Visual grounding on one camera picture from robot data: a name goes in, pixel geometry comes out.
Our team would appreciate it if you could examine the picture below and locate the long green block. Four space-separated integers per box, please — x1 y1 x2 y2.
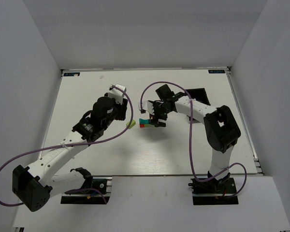
144 124 155 128

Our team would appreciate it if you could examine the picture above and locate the teal arch block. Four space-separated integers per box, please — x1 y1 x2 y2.
139 118 150 125

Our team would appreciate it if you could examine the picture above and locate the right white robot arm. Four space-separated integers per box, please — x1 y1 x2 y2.
139 84 241 192

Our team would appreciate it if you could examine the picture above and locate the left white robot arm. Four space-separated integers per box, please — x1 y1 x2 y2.
12 85 132 212

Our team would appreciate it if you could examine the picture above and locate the flat green block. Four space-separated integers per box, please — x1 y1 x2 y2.
126 119 136 129

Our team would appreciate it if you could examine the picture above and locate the left blue corner label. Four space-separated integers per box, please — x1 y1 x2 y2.
63 72 80 76

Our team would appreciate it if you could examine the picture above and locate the blue corner label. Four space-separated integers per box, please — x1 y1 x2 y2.
208 70 225 74
63 72 80 76

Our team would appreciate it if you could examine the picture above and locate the right blue corner label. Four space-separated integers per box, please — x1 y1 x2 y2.
208 70 225 74

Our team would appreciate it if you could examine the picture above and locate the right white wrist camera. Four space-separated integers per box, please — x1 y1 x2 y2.
138 101 154 115

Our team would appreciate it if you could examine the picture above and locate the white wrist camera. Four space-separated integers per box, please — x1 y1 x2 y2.
107 84 127 105
138 101 154 115

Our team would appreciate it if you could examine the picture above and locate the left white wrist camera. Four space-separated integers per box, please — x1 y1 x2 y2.
107 84 127 105

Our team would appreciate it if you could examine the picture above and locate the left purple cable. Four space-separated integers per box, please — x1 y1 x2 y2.
0 84 134 206

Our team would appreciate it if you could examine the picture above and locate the purple cable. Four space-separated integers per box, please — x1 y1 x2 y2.
140 81 248 199
0 84 134 206

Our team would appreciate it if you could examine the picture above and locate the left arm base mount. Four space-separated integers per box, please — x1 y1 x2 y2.
60 177 112 205

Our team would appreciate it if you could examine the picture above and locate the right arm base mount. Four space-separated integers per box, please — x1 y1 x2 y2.
188 177 239 206

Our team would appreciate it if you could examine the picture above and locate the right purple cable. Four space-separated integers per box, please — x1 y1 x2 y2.
140 81 248 199

